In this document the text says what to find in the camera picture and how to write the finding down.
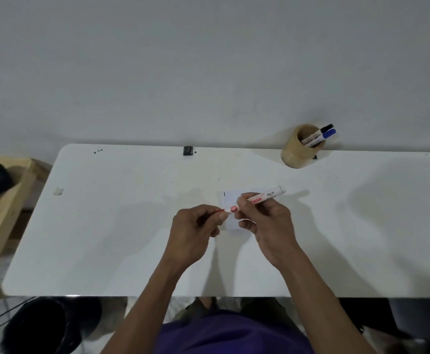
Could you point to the white marker with blue cap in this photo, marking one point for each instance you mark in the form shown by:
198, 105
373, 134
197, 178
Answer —
323, 137

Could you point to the person's right hand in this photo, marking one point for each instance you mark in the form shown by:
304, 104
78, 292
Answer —
272, 232

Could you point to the person's left hand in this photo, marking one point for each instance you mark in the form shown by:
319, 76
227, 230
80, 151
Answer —
188, 235

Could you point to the wooden pen holder cup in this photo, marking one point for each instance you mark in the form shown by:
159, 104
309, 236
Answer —
296, 151

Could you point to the person's right thumb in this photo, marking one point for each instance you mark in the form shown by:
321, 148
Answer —
251, 205

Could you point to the white paper sheet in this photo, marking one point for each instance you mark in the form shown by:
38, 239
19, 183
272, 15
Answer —
233, 210

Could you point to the white marker with black cap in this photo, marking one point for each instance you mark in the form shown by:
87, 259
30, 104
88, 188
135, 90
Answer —
316, 134

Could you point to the purple shirt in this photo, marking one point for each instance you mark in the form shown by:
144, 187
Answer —
229, 333

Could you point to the wooden bench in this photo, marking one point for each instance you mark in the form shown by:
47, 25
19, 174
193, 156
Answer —
1, 213

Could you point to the white table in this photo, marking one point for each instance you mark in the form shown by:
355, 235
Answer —
126, 224

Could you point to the small black clip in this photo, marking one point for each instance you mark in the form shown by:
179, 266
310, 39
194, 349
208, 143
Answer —
188, 150

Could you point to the person's left thumb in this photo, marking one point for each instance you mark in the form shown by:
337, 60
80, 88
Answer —
215, 219

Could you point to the white marker with red print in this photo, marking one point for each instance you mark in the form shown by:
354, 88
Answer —
258, 199

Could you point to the person's right forearm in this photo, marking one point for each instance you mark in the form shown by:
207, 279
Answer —
320, 305

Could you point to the person's left forearm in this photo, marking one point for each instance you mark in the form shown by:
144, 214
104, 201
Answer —
145, 309

